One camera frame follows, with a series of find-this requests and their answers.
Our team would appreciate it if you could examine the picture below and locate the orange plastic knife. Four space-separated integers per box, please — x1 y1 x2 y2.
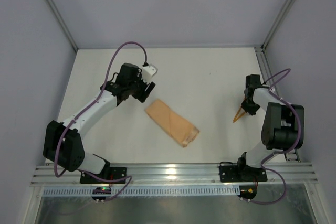
233 107 246 123

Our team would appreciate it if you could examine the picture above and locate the peach satin napkin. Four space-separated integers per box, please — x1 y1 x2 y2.
145 99 200 148

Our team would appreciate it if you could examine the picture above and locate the orange plastic fork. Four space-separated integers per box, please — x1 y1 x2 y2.
233 111 246 123

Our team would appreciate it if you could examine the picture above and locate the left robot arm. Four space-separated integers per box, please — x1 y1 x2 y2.
43 63 158 174

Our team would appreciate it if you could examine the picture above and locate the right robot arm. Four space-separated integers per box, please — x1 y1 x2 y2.
236 74 305 182

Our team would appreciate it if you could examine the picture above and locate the left controller board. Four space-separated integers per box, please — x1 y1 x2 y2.
91 186 111 203

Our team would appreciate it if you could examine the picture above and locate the controller board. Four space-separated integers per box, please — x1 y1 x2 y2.
91 186 111 203
238 186 257 202

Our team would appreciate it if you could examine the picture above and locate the right controller board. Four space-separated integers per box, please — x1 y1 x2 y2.
238 186 257 202

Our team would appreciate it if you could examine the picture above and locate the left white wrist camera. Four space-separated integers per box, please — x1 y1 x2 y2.
142 64 158 83

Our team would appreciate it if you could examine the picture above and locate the right aluminium side rail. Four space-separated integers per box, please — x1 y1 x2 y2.
253 47 305 157

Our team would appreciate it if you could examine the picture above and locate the right aluminium corner post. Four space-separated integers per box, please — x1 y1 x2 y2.
261 0 312 50

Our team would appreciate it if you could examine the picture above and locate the aluminium corner post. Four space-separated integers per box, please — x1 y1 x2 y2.
261 0 312 50
44 0 79 52

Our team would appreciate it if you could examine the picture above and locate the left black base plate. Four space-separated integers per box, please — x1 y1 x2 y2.
80 166 127 185

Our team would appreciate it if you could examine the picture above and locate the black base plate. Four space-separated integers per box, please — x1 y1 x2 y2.
80 166 127 185
218 162 268 183

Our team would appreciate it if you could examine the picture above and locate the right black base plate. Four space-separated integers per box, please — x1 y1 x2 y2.
218 162 268 183

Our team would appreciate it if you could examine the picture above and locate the slotted grey cable duct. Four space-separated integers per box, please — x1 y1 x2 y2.
42 185 239 197

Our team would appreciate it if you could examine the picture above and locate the left aluminium corner post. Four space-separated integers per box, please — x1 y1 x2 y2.
44 0 79 52

